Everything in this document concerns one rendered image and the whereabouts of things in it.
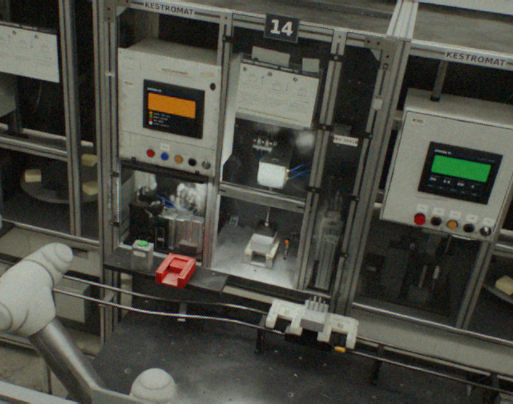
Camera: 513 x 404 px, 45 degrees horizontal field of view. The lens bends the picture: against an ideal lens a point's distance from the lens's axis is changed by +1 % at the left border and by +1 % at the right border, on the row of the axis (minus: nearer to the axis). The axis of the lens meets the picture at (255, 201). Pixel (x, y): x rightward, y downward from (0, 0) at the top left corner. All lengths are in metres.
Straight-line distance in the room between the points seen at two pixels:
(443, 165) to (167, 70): 1.09
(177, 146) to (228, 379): 0.96
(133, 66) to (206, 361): 1.23
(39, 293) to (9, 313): 0.11
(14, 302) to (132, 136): 1.00
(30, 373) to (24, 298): 1.79
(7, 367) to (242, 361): 1.49
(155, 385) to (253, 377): 0.57
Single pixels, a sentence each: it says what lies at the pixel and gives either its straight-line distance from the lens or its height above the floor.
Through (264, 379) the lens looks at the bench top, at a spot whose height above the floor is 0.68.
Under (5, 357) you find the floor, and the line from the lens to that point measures 3.77.
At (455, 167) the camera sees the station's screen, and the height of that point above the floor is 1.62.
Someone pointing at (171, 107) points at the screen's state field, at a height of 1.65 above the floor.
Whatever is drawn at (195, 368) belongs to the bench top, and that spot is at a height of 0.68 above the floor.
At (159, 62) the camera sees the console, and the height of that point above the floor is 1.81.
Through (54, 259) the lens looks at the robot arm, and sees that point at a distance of 1.97.
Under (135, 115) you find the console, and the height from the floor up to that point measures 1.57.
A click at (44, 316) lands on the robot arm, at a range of 1.92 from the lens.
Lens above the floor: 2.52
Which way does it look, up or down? 29 degrees down
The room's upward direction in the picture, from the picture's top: 7 degrees clockwise
